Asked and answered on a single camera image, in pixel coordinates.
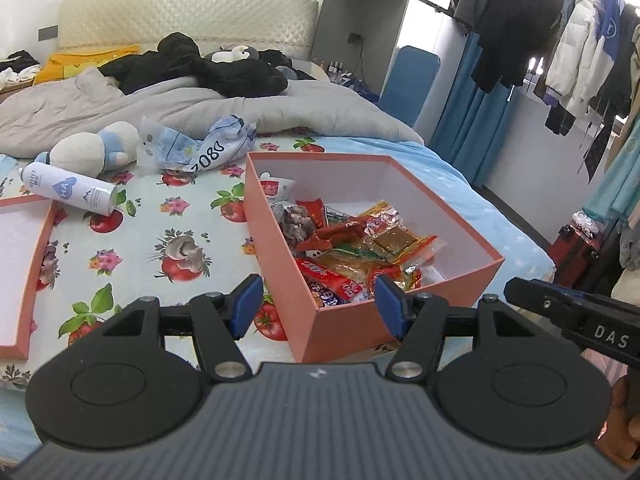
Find red tofu strip packet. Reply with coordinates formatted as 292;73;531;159
357;200;446;270

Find dark red stick packet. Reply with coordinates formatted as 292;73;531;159
296;220;366;252

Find green pickled vegetable packet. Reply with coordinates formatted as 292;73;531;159
316;247;385;282

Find blue purple snack bag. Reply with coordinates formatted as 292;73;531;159
307;282;345;309

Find red snack packet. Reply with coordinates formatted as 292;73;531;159
295;258;368;304

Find brown snack packet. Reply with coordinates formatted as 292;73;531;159
271;202;316;249

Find person's right hand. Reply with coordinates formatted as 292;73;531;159
597;376;639;470

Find pink open gift box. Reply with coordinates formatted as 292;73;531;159
243;152;504;363

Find floral tablecloth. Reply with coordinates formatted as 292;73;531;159
0;129;331;391

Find blue bed sheet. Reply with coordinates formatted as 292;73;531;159
1;132;554;466

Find white spray bottle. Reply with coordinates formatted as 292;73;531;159
20;162;117;216

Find crumpled white race bib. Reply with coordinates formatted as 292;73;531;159
184;115;257;174

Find clear blue plastic bag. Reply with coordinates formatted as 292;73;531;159
137;116;203;172

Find blue curtain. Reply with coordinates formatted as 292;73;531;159
428;32;518;188

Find white blue plush toy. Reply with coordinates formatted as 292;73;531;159
35;122;141;178

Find pink box lid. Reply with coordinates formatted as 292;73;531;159
0;195;56;360

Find blue chair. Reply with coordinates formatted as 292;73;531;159
378;46;440;127

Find black white plush toy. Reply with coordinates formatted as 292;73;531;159
205;44;259;63

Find black clothes pile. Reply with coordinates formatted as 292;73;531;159
99;32;311;98

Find grey duvet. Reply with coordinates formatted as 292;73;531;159
1;67;424;158

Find yellow pillow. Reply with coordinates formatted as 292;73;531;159
34;44;140;84

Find hanging clothes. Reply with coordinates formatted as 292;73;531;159
452;0;640;291

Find cream padded headboard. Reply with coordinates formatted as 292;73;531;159
58;0;319;58

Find grey wardrobe cabinet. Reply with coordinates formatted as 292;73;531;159
311;0;456;93

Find cardboard box with clothes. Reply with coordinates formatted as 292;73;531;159
0;50;41;101

